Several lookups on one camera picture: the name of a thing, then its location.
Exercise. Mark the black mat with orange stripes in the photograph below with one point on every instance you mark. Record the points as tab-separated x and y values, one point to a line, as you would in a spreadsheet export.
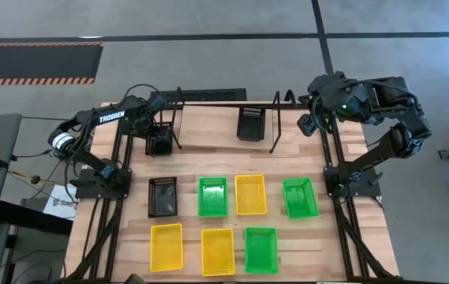
34	63

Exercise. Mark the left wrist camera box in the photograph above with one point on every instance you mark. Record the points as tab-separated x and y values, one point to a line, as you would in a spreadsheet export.
158	103

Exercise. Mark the white printed paper sheet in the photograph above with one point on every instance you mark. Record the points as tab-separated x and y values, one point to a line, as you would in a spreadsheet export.
60	205

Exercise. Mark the black perforated metal bar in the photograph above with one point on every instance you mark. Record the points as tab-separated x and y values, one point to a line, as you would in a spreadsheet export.
208	95

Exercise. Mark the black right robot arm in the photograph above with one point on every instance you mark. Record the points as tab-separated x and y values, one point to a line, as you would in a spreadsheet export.
386	148

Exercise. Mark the yellow plastic slotted basket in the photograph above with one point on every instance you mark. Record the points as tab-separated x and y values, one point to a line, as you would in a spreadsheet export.
250	195
166	248
218	252

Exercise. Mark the black aluminium rig frame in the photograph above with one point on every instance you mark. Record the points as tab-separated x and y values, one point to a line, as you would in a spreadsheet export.
86	191

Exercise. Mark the black plastic slotted basket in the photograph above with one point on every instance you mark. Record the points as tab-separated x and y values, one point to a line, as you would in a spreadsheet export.
251	126
161	146
163	199

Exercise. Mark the black desk beam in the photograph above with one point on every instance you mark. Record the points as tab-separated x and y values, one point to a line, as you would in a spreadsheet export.
31	217

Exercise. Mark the green plastic slotted basket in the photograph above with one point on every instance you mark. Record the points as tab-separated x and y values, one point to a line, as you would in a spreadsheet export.
213	197
261	250
300	199

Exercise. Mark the black shelf side frame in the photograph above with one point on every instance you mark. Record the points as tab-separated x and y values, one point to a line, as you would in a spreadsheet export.
175	118
277	114

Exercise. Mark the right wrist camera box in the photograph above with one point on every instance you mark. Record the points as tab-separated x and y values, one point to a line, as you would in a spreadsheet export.
307	125

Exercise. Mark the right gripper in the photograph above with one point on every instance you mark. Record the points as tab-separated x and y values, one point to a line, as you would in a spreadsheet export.
328	92

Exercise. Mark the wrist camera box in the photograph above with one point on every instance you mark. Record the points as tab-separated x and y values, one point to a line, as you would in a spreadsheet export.
158	103
307	125

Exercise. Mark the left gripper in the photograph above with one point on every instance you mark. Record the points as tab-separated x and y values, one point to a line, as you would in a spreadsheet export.
157	123

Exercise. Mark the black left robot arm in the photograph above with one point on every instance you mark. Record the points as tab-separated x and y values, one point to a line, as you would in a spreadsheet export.
111	117

